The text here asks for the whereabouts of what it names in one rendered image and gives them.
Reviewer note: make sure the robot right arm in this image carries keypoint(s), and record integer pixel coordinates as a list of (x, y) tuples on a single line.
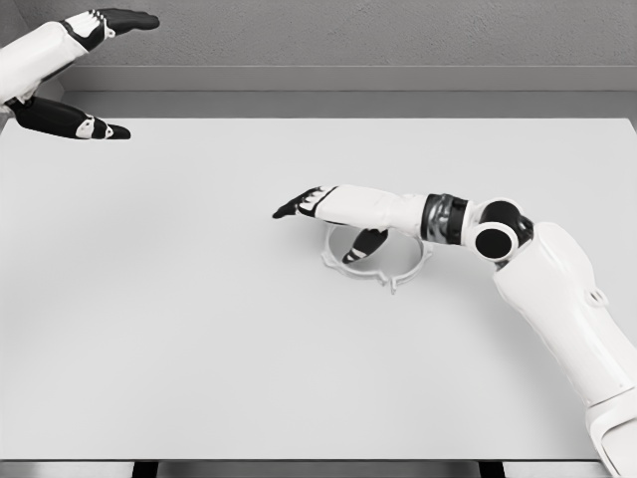
[(547, 279)]

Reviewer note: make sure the white round pipe clamp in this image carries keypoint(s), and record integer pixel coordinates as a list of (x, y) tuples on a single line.
[(360, 273)]

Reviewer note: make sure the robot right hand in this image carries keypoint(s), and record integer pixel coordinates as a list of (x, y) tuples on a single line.
[(358, 206)]

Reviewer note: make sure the white table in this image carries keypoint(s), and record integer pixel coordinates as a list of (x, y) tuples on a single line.
[(199, 224)]

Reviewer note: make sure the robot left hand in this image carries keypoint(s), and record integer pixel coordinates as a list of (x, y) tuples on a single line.
[(45, 50)]

